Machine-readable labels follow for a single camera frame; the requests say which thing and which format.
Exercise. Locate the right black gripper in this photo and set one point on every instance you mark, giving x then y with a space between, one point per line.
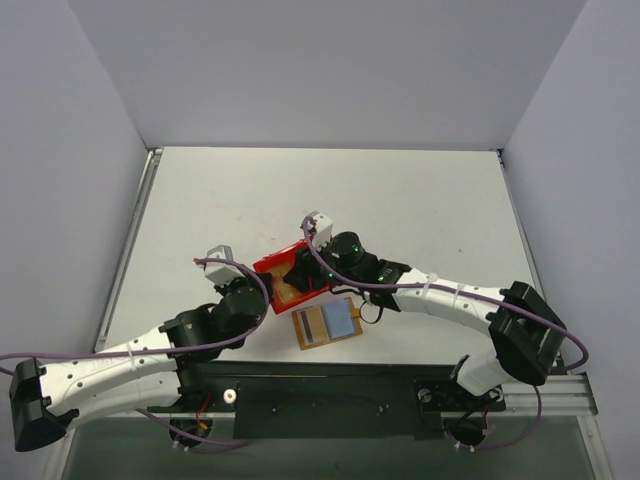
307 270

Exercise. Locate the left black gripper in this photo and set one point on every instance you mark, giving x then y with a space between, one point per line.
263 282

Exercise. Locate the red plastic bin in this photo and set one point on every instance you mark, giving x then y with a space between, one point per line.
270 265

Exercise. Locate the orange credit card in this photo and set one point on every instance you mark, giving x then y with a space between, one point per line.
284 293
313 326

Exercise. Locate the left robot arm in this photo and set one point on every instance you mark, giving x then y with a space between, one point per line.
48 399

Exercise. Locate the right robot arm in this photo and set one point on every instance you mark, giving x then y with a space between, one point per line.
524 331

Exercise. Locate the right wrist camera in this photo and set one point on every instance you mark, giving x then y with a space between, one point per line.
317 230

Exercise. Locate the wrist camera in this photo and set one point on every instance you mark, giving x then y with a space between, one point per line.
218 266
317 230

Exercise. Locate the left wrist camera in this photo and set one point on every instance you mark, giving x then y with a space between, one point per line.
218 266

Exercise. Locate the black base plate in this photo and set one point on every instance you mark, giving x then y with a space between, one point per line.
271 400

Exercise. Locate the aluminium frame rail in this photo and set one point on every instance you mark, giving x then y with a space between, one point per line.
560 396

